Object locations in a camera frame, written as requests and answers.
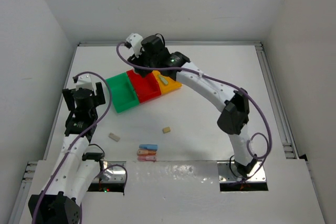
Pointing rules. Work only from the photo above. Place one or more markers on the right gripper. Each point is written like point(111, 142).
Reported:
point(136, 61)

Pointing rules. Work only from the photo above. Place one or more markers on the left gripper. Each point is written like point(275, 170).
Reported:
point(98, 95)

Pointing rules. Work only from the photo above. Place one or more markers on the green highlighter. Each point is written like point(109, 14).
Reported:
point(163, 80)

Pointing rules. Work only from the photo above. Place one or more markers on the long grey eraser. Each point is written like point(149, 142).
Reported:
point(114, 137)

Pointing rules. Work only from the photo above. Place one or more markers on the small beige eraser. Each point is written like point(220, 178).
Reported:
point(166, 130)

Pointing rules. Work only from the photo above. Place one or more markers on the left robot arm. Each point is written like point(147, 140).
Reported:
point(60, 199)

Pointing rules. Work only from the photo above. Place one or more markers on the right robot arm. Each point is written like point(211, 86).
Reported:
point(233, 107)

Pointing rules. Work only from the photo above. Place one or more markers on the red plastic bin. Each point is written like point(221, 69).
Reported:
point(146, 88)

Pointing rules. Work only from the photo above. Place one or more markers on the yellow plastic bin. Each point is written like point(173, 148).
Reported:
point(172, 86)

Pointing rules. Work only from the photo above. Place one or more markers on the green plastic bin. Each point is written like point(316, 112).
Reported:
point(124, 96)

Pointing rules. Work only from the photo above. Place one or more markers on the blue highlighter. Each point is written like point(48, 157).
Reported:
point(152, 147)

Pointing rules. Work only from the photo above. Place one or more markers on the orange highlighter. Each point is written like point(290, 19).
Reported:
point(143, 152)

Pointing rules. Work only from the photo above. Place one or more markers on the pink highlighter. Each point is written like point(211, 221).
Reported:
point(147, 158)

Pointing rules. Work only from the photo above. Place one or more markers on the white front board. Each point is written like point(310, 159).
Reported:
point(189, 192)

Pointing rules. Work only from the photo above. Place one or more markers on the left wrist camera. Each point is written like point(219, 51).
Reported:
point(84, 82)

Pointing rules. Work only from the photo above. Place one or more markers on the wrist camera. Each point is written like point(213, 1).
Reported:
point(133, 41)
point(84, 82)

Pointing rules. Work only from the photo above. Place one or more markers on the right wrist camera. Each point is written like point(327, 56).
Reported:
point(133, 41)

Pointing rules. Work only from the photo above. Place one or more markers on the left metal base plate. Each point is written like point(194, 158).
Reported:
point(114, 171)

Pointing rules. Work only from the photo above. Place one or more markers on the metal base plate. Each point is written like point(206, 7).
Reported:
point(114, 171)
point(228, 173)

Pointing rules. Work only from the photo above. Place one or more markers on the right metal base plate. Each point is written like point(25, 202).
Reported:
point(228, 173)

